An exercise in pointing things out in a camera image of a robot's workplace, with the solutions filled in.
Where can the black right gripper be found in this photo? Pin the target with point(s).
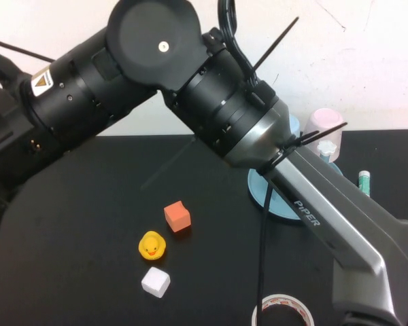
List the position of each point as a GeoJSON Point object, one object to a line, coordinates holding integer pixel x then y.
{"type": "Point", "coordinates": [10, 146]}

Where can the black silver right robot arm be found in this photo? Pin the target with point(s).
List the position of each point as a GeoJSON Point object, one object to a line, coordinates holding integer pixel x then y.
{"type": "Point", "coordinates": [197, 102]}

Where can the blue cup stand with posts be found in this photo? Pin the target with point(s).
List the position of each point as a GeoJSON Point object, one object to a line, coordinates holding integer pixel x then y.
{"type": "Point", "coordinates": [255, 190]}

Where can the light blue plastic cup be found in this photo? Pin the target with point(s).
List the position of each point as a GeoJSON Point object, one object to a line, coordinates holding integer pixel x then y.
{"type": "Point", "coordinates": [294, 125]}

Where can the pink plastic cup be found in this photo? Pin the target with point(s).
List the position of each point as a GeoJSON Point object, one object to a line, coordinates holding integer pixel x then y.
{"type": "Point", "coordinates": [326, 119]}

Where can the yellow rubber duck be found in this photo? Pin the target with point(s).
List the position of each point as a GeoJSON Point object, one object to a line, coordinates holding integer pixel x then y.
{"type": "Point", "coordinates": [152, 246]}

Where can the orange foam cube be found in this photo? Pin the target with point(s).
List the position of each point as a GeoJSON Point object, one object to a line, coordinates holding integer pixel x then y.
{"type": "Point", "coordinates": [177, 216]}

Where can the white foam cube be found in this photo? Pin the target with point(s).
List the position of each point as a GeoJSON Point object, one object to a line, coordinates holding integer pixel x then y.
{"type": "Point", "coordinates": [155, 282]}

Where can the black zip tie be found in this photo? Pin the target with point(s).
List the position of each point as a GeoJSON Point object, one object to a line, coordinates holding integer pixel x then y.
{"type": "Point", "coordinates": [326, 131]}
{"type": "Point", "coordinates": [276, 47]}

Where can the white tape roll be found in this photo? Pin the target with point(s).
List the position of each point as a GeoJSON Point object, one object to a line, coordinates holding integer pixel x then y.
{"type": "Point", "coordinates": [285, 299]}

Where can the white green glue stick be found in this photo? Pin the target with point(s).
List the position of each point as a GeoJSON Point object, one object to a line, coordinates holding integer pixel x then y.
{"type": "Point", "coordinates": [364, 180]}

